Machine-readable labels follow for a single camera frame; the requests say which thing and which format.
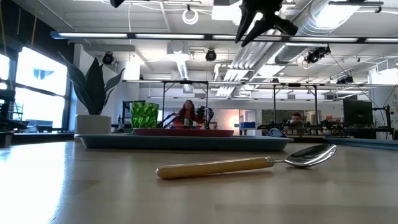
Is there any long ceiling light bar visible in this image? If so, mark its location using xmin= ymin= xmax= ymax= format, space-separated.
xmin=49 ymin=30 xmax=398 ymax=44

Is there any black aluminium table frame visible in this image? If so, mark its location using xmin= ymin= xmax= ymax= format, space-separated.
xmin=0 ymin=88 xmax=398 ymax=152

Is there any pink round plate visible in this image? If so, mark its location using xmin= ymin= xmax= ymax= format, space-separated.
xmin=132 ymin=128 xmax=234 ymax=138

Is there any green leafy plant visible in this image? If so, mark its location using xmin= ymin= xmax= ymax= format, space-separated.
xmin=57 ymin=51 xmax=126 ymax=116

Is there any cluttered background workbench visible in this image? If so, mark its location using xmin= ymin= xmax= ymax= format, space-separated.
xmin=257 ymin=119 xmax=392 ymax=139

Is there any white round plant pot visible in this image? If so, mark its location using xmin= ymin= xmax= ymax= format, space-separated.
xmin=74 ymin=114 xmax=112 ymax=135

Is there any blue plastic tray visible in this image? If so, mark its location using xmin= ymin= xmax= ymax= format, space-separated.
xmin=74 ymin=133 xmax=294 ymax=152

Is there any person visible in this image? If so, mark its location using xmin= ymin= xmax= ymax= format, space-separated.
xmin=287 ymin=111 xmax=304 ymax=127
xmin=172 ymin=100 xmax=206 ymax=129

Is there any large bright window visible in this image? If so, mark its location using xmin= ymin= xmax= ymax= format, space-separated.
xmin=0 ymin=46 xmax=70 ymax=130

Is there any silver ceiling air duct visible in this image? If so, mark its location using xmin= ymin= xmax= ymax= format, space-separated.
xmin=231 ymin=0 xmax=363 ymax=71

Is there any green textured plastic cup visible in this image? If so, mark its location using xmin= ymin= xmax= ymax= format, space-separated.
xmin=130 ymin=101 xmax=160 ymax=129

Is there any black computer monitor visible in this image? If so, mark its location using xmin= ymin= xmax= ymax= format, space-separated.
xmin=343 ymin=98 xmax=374 ymax=126

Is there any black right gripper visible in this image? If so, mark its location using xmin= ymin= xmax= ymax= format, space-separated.
xmin=234 ymin=0 xmax=299 ymax=48

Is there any spoon with yellow wooden handle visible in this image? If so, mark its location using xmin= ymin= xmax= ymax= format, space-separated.
xmin=155 ymin=143 xmax=338 ymax=180

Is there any white coiled ceiling cable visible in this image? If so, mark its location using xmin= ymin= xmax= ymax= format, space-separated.
xmin=182 ymin=8 xmax=200 ymax=26

